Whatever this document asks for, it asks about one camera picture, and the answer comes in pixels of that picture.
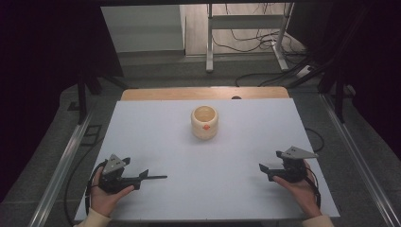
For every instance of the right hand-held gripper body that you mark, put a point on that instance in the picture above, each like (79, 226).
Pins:
(294, 170)

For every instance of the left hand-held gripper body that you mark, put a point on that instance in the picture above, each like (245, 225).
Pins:
(110, 181)

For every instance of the cream cup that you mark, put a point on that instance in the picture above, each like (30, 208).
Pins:
(204, 127)

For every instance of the person's left hand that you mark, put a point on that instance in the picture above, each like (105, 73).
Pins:
(102, 200)

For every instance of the person's right hand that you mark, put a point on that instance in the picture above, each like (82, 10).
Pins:
(304, 195)

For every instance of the white table board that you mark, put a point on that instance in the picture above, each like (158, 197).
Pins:
(205, 176)

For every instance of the black stand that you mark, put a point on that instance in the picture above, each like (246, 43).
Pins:
(339, 101)
(82, 97)

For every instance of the white power strip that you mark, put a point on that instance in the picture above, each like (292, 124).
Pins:
(304, 71)

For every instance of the dark curtain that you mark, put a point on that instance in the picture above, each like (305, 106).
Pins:
(375, 63)
(41, 78)

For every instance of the white cabinet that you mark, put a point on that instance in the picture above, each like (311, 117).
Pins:
(145, 28)

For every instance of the black floor bracket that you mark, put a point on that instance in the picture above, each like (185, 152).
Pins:
(91, 135)

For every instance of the metal floor rail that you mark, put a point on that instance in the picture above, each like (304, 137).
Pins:
(362, 170)
(60, 176)

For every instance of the white desk frame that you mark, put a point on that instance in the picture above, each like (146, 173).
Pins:
(246, 21)

